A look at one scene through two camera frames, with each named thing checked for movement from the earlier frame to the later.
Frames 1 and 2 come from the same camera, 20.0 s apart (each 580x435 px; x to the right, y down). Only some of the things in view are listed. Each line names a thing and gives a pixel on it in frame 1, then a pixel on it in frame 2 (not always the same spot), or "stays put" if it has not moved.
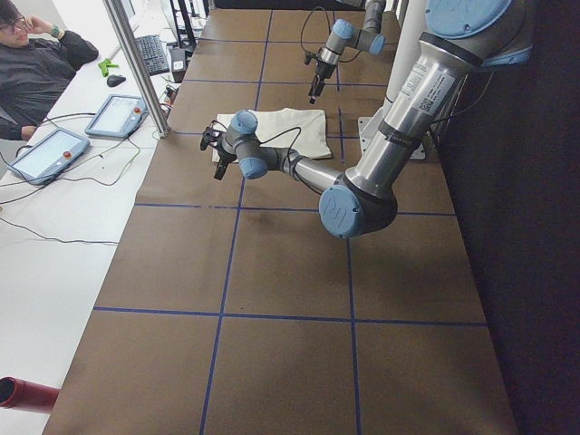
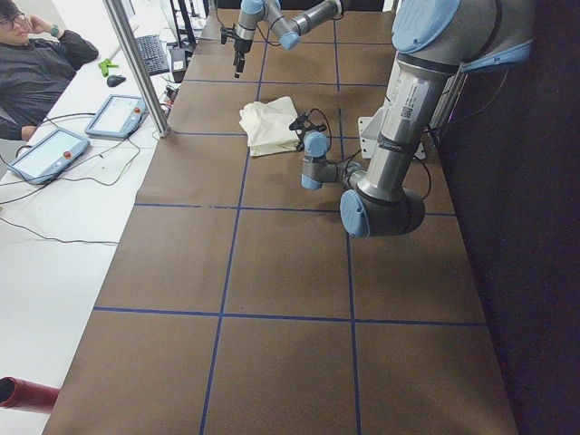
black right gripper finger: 315,89 -> 239,61
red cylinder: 27,395 stays put
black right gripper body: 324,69 -> 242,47
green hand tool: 104,64 stays put
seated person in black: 37,62 stays put
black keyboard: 153,53 stays put
